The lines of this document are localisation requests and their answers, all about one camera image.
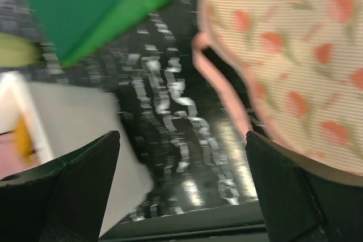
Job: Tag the pale green mug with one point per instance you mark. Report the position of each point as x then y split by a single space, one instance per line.
17 51

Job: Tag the orange bra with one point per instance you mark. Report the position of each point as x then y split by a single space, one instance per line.
23 140

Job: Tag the green folder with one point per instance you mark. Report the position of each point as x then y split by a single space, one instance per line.
78 28

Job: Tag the white plastic bin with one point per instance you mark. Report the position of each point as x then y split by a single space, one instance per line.
61 119

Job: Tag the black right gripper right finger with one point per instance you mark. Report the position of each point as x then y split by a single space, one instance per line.
302 199

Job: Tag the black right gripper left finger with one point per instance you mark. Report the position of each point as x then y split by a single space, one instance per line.
61 200

